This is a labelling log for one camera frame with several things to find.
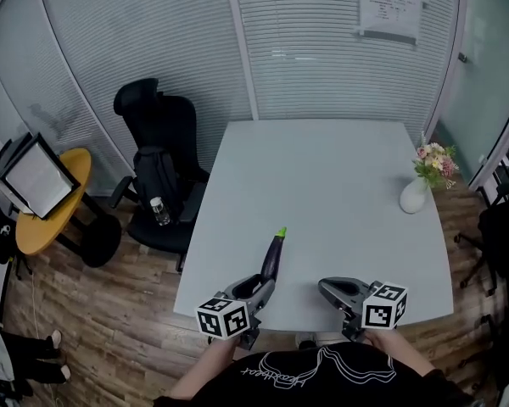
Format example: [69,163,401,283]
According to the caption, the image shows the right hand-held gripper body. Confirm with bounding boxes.
[341,282,409,342]

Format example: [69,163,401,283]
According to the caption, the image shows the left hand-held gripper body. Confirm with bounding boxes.
[194,288,277,351]

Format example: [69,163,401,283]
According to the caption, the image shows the purple eggplant with green stem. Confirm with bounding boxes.
[259,226,288,286]

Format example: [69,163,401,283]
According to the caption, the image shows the person's right forearm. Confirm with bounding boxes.
[366,330,447,383]

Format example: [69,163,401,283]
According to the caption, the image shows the person's left forearm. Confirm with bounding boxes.
[169,337,239,403]

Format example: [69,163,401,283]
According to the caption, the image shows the person's black printed shirt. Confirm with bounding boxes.
[152,340,476,407]

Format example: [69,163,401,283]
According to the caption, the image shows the white ceramic vase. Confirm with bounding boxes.
[399,176,429,215]

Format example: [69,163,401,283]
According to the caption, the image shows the clear water bottle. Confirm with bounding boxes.
[149,196,171,227]

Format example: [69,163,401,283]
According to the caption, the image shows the black backpack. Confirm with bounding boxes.
[133,145,184,225]

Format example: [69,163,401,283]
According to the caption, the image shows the black wheeled office chair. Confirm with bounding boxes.
[453,142,509,301]

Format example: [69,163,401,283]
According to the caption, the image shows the pink and yellow flower bouquet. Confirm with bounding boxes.
[411,131,460,191]

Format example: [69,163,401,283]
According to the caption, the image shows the round yellow side table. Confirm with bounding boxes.
[15,148,122,269]

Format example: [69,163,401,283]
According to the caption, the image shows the black framed light panel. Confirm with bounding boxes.
[0,131,82,220]

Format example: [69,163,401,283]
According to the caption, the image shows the black tripod stand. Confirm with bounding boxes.
[0,180,35,282]

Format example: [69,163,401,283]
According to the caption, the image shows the white paper notice sheet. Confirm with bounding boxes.
[355,0,430,48]

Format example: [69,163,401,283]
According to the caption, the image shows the thin white floor cable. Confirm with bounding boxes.
[0,265,42,339]

